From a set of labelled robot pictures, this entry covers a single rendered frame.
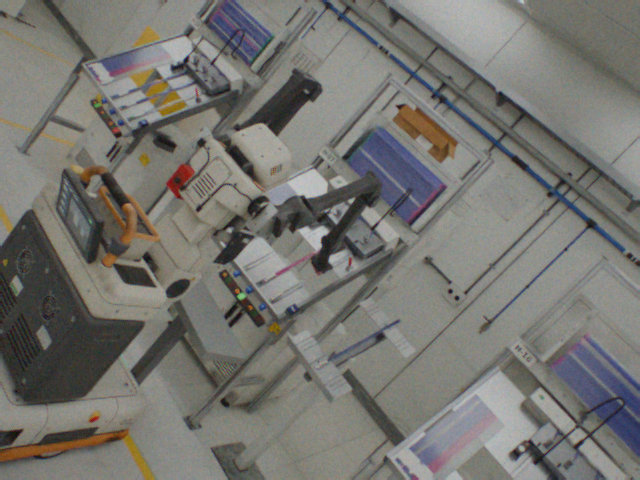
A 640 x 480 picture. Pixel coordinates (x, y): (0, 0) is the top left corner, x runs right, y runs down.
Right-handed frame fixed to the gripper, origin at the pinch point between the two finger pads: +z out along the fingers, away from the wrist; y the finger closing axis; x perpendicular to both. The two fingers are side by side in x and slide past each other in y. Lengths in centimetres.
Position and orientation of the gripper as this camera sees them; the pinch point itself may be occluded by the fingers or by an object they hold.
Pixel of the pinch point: (318, 273)
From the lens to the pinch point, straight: 280.1
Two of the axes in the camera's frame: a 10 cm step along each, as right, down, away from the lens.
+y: -5.9, -7.0, 4.0
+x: -7.8, 3.8, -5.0
